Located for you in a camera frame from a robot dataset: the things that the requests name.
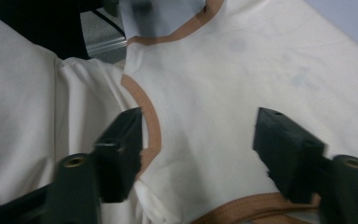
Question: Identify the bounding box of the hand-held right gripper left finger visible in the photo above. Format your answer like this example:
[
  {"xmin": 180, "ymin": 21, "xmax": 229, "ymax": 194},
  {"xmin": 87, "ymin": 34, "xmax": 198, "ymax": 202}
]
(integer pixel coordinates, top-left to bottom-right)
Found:
[{"xmin": 92, "ymin": 106, "xmax": 145, "ymax": 203}]

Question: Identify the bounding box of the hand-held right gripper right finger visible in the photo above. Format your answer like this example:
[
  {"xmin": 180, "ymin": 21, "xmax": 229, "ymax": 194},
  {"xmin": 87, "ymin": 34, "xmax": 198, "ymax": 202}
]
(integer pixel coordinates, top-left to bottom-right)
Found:
[{"xmin": 252, "ymin": 106, "xmax": 328, "ymax": 204}]

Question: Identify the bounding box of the cream baby bodysuit brown trim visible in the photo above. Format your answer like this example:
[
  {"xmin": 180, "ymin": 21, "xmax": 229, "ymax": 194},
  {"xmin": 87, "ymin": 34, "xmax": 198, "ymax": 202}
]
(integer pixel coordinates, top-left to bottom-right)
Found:
[{"xmin": 0, "ymin": 0, "xmax": 358, "ymax": 224}]

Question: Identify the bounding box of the metal bar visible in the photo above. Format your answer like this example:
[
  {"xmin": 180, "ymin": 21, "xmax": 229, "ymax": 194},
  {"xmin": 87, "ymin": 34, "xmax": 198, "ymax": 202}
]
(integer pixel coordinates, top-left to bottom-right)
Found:
[{"xmin": 86, "ymin": 36, "xmax": 128, "ymax": 58}]

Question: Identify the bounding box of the black object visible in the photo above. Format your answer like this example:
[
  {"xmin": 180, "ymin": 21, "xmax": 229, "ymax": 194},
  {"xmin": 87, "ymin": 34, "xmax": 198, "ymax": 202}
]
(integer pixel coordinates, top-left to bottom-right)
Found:
[{"xmin": 0, "ymin": 0, "xmax": 104, "ymax": 61}]

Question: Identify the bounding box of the black cable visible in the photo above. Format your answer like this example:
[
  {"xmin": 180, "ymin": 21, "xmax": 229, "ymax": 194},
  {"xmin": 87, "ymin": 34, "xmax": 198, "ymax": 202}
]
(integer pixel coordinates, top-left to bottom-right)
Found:
[{"xmin": 90, "ymin": 8, "xmax": 127, "ymax": 39}]

